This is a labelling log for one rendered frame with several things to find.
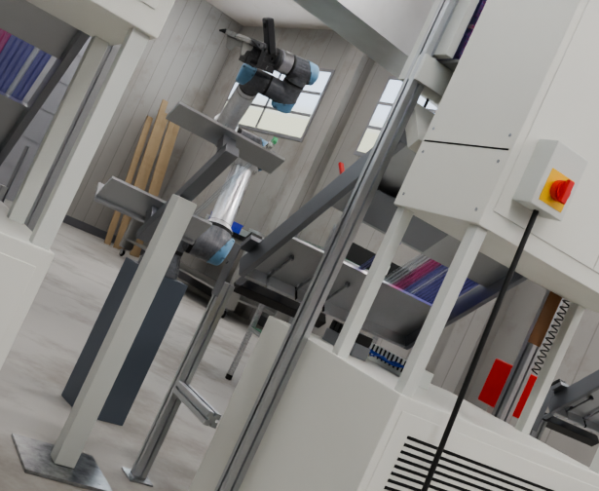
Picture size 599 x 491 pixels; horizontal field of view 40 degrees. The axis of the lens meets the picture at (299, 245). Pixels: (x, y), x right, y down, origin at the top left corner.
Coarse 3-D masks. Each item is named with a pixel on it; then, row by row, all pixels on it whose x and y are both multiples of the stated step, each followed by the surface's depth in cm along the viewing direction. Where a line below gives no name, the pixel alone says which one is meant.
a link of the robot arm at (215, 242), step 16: (240, 128) 312; (240, 160) 308; (224, 192) 304; (240, 192) 305; (224, 208) 301; (224, 224) 298; (208, 240) 294; (224, 240) 296; (208, 256) 295; (224, 256) 296
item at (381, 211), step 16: (400, 160) 215; (384, 176) 220; (400, 176) 220; (384, 192) 219; (368, 208) 224; (384, 208) 224; (368, 224) 235; (384, 224) 229; (416, 224) 229; (416, 240) 235; (432, 240) 235; (448, 240) 241; (432, 256) 247; (448, 256) 247; (480, 256) 247; (480, 272) 253; (496, 272) 253
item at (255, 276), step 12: (252, 276) 250; (264, 276) 253; (276, 288) 254; (288, 288) 257; (300, 300) 258; (324, 312) 264; (336, 312) 266; (348, 312) 270; (372, 324) 275; (384, 336) 275; (396, 336) 280
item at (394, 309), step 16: (272, 256) 247; (288, 256) 247; (304, 256) 247; (320, 256) 247; (288, 272) 254; (304, 272) 253; (352, 272) 253; (304, 288) 260; (336, 288) 260; (352, 288) 260; (384, 288) 260; (400, 288) 262; (336, 304) 267; (352, 304) 267; (384, 304) 267; (400, 304) 267; (416, 304) 267; (368, 320) 274; (384, 320) 274; (400, 320) 274; (416, 320) 274
